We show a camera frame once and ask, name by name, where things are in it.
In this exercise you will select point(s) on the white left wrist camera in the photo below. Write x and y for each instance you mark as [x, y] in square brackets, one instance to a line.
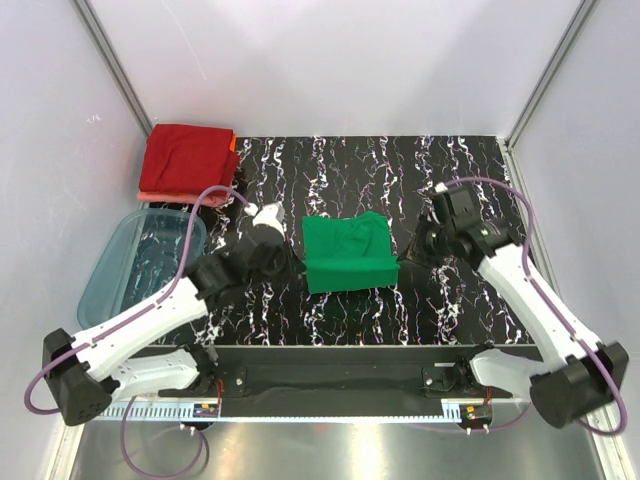
[271, 215]

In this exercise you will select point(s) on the black marble pattern mat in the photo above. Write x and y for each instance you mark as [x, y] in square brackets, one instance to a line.
[343, 177]

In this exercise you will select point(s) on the left aluminium corner post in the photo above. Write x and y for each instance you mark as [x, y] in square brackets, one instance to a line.
[107, 52]

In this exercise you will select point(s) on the green t shirt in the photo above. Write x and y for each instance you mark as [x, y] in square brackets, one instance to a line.
[351, 254]

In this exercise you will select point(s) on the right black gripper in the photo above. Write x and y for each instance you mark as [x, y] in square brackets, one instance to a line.
[415, 252]

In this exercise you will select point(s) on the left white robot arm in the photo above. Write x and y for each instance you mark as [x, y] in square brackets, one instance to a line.
[88, 371]

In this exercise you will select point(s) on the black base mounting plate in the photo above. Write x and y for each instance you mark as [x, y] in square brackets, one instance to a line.
[320, 383]

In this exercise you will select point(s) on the right aluminium corner post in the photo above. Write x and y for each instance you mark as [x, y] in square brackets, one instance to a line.
[560, 54]

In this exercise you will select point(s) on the aluminium corner post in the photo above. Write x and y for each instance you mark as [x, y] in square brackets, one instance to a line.
[560, 54]
[107, 52]

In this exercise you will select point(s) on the folded orange shirt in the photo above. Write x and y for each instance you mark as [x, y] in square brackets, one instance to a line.
[232, 142]

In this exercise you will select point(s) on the blue transparent plastic tray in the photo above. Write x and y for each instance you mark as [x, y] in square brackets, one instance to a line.
[142, 256]

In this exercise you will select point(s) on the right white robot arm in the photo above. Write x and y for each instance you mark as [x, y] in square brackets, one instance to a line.
[545, 315]

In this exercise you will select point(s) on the aluminium frame rail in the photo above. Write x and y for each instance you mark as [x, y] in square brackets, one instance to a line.
[560, 396]

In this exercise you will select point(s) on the folded dark red shirt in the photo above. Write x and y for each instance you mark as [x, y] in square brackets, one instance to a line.
[178, 150]

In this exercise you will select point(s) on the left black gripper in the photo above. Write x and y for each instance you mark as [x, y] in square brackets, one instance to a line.
[294, 268]

